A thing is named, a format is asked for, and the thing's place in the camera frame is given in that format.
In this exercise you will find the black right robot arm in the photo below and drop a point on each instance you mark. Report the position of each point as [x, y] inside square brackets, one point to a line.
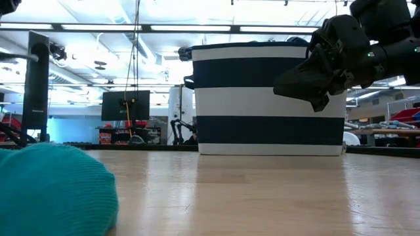
[393, 55]

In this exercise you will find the navy white striped basket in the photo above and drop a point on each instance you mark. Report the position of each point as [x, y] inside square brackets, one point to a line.
[262, 131]

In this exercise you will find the red blue bin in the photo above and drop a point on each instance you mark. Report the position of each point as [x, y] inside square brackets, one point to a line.
[407, 115]

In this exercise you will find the wooden background table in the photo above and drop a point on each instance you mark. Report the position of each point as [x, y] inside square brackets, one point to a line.
[393, 132]

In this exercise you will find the red storage boxes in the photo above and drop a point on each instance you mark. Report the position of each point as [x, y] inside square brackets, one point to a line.
[105, 139]

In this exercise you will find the black background desk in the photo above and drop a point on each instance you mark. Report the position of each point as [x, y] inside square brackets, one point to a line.
[147, 134]

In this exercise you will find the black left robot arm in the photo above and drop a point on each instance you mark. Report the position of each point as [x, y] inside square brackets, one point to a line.
[36, 82]

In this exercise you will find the white cylinder machine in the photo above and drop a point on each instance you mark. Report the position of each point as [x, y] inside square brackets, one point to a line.
[180, 105]

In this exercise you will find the white round object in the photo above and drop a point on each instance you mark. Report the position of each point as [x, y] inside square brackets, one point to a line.
[351, 139]

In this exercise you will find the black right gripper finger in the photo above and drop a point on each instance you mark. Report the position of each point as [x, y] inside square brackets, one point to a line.
[305, 82]
[321, 104]

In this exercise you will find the black monitor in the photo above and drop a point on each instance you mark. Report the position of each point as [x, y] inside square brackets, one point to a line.
[115, 105]

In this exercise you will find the black background robot arm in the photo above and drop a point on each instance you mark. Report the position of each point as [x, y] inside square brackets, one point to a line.
[178, 131]

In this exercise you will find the teal sock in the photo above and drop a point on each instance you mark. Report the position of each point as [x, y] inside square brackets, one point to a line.
[49, 196]

